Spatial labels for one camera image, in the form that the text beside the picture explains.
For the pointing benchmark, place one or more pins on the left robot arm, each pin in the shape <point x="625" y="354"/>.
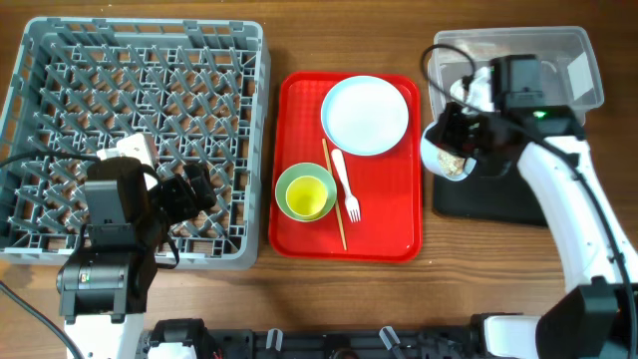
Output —
<point x="104" y="284"/>

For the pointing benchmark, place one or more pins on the white plastic fork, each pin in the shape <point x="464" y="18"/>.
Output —
<point x="351" y="202"/>

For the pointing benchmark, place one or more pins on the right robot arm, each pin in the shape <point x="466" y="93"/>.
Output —
<point x="597" y="316"/>

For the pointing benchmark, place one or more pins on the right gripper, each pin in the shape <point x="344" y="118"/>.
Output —
<point x="441" y="134"/>

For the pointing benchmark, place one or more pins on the clear plastic bin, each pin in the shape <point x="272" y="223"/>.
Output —
<point x="569" y="73"/>

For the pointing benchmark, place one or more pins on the food scraps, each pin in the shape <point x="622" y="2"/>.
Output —
<point x="451" y="165"/>

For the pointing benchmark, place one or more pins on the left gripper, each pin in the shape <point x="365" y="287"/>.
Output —
<point x="186" y="206"/>

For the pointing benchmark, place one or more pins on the large light blue plate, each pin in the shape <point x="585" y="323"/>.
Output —
<point x="364" y="116"/>

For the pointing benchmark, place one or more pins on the red plastic tray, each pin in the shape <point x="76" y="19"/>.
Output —
<point x="388" y="186"/>

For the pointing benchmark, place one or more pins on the small light blue bowl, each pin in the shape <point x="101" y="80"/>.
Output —
<point x="429" y="156"/>

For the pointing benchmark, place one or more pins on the grey dishwasher rack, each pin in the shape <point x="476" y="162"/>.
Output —
<point x="197" y="89"/>

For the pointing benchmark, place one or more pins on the green bowl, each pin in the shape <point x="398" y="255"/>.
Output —
<point x="301" y="170"/>

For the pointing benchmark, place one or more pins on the black tray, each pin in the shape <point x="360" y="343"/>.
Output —
<point x="506" y="199"/>

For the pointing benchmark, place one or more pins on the yellow cup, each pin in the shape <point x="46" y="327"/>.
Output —
<point x="306" y="197"/>

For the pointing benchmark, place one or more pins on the wooden chopstick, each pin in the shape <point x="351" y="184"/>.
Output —
<point x="336" y="204"/>

